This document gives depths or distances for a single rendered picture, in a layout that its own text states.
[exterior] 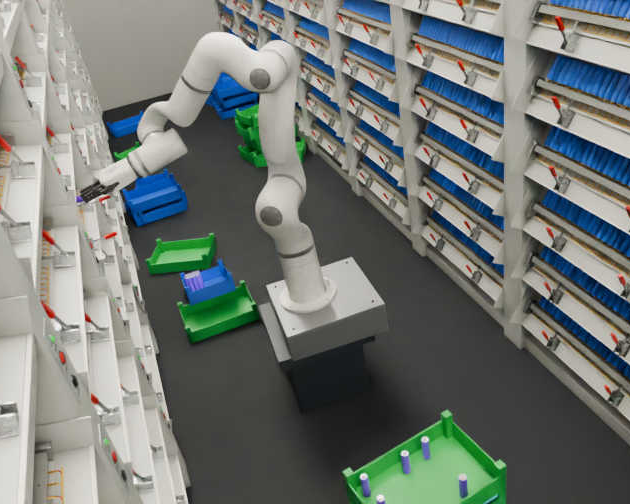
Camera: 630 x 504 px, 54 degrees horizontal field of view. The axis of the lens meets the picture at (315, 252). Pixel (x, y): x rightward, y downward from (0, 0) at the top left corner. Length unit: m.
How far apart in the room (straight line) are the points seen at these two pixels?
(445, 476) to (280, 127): 0.97
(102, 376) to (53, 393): 0.49
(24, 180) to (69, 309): 0.25
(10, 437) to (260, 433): 1.53
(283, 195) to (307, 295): 0.37
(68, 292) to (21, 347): 0.48
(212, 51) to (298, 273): 0.69
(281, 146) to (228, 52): 0.28
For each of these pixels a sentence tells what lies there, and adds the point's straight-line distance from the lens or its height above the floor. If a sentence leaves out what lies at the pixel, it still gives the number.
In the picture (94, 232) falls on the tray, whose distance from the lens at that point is 1.91.
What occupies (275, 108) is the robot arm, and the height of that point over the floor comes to 1.02.
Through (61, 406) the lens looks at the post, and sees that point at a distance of 0.87.
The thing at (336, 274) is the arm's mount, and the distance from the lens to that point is 2.08.
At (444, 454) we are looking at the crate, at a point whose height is 0.32.
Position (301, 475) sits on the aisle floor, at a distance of 2.00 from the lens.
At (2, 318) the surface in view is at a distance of 0.79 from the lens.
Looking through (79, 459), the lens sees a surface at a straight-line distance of 0.91.
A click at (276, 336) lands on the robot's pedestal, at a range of 2.03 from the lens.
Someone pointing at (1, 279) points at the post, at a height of 1.23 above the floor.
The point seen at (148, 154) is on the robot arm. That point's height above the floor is 0.92.
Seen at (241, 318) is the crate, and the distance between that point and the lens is 2.56.
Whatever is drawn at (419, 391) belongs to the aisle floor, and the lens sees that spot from 2.17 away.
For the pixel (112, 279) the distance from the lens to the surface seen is 2.05.
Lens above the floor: 1.56
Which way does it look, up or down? 32 degrees down
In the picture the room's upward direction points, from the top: 11 degrees counter-clockwise
